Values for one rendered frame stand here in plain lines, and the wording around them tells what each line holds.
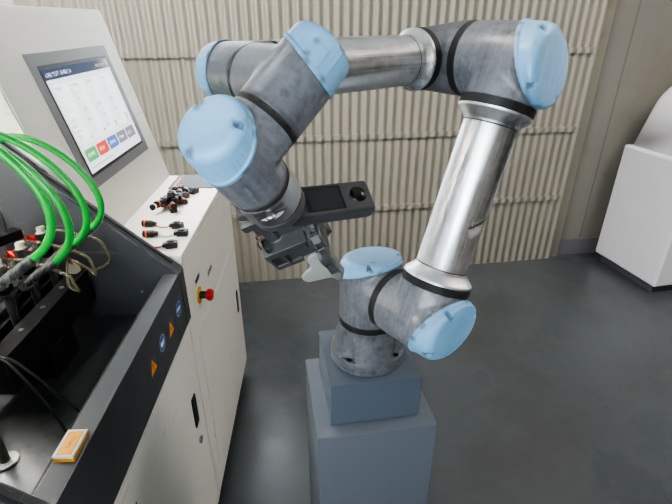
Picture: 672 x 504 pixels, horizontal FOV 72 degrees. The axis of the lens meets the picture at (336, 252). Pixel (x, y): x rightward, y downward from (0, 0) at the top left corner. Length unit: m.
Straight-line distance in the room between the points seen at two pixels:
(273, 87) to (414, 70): 0.34
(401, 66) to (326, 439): 0.68
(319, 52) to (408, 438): 0.76
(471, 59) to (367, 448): 0.73
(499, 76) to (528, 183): 2.58
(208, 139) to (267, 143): 0.06
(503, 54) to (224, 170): 0.45
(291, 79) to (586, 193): 3.26
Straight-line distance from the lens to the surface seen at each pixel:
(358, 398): 0.94
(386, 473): 1.07
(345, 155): 2.79
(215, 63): 0.60
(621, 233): 3.56
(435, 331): 0.74
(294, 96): 0.48
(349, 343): 0.91
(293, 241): 0.61
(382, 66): 0.72
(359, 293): 0.83
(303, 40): 0.50
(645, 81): 3.63
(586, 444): 2.24
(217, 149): 0.43
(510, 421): 2.21
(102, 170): 1.48
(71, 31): 1.66
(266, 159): 0.47
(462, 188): 0.74
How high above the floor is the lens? 1.52
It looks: 27 degrees down
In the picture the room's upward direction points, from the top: straight up
